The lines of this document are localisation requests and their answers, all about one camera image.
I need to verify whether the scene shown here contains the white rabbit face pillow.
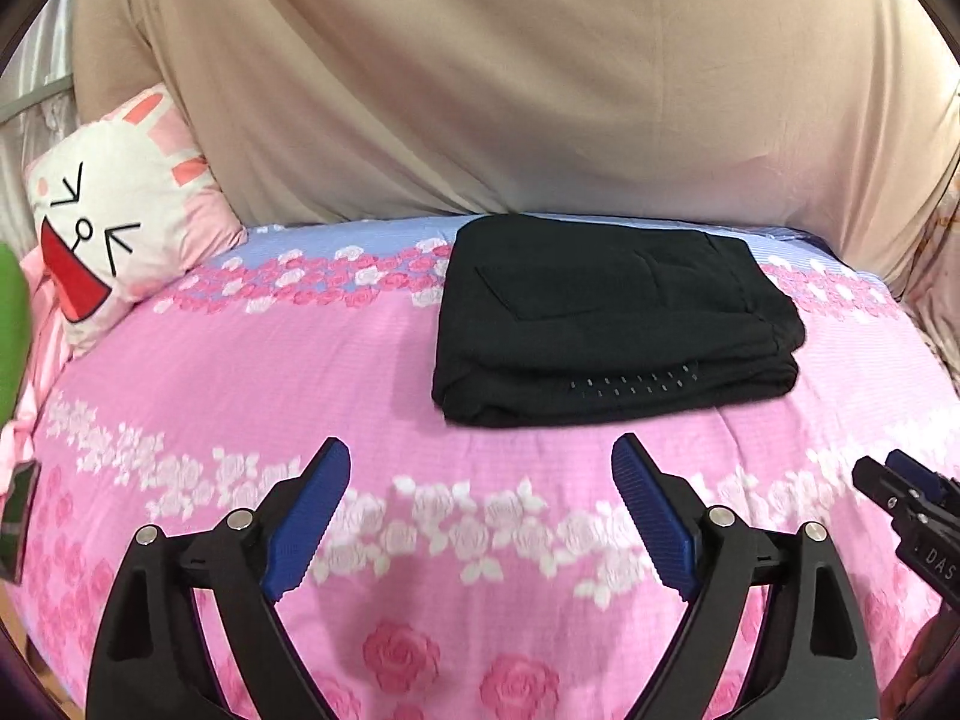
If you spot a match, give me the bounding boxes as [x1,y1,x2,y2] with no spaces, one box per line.
[24,86,248,353]

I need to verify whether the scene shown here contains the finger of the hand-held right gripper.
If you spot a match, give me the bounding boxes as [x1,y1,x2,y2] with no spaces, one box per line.
[885,448,960,500]
[852,456,920,517]

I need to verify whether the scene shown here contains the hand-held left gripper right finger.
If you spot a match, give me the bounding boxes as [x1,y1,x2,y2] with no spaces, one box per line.
[611,433,882,720]

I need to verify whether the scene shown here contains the beige printed quilt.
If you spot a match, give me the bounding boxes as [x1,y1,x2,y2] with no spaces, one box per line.
[900,157,960,383]

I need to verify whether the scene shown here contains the pink floral bed sheet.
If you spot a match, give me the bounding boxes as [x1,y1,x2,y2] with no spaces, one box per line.
[15,214,950,720]

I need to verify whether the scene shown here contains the green plush toy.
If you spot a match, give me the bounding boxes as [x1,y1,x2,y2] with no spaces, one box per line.
[0,244,35,428]

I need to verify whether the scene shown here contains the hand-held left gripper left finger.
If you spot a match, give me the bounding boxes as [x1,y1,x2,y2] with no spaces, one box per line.
[85,436,353,720]

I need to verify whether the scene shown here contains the black pants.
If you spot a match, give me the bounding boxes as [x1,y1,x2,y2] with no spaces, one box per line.
[430,214,807,430]

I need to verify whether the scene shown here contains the dark flat tag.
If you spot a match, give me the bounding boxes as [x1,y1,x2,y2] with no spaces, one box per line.
[0,461,42,586]

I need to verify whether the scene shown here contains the white curtain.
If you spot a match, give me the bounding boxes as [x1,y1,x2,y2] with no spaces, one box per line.
[0,0,83,188]

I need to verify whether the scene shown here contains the pink striped cloth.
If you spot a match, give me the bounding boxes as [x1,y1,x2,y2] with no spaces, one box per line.
[0,247,80,496]

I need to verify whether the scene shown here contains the person's right hand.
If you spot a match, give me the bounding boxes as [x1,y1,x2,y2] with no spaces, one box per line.
[896,607,960,717]

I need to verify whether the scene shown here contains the beige plain cloth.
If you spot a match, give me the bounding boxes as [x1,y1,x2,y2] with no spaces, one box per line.
[71,0,960,293]

